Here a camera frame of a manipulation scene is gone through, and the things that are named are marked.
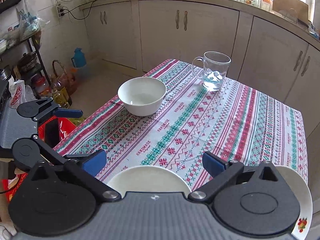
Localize left gloved hand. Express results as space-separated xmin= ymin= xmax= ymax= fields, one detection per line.
xmin=0 ymin=222 xmax=17 ymax=240

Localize wicker basket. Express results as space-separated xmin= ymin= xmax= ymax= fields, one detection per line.
xmin=51 ymin=60 xmax=77 ymax=96

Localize cream kitchen cabinets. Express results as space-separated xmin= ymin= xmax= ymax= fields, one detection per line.
xmin=80 ymin=0 xmax=319 ymax=160

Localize white fruit-print plate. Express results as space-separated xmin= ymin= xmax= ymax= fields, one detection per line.
xmin=107 ymin=165 xmax=191 ymax=197

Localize wall power strip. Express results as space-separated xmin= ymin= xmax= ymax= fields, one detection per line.
xmin=56 ymin=3 xmax=63 ymax=18

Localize stacked white fruit plates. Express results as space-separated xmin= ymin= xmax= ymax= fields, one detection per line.
xmin=276 ymin=165 xmax=313 ymax=239

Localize black metal shelf rack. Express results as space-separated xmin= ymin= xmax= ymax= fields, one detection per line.
xmin=1 ymin=0 xmax=51 ymax=88

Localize clear glass mug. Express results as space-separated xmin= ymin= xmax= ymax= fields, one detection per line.
xmin=191 ymin=51 xmax=232 ymax=91

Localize cooking oil bottle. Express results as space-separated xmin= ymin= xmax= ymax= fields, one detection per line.
xmin=52 ymin=80 xmax=72 ymax=108

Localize cardboard sheet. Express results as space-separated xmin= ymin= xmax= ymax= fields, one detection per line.
xmin=272 ymin=0 xmax=309 ymax=25

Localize white ceramic bowl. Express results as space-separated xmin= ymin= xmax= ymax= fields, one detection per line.
xmin=118 ymin=77 xmax=167 ymax=117

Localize blue thermos jug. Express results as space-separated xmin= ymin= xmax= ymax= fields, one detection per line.
xmin=71 ymin=48 xmax=87 ymax=68

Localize patterned embroidered tablecloth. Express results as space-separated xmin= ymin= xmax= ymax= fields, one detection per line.
xmin=55 ymin=60 xmax=308 ymax=189

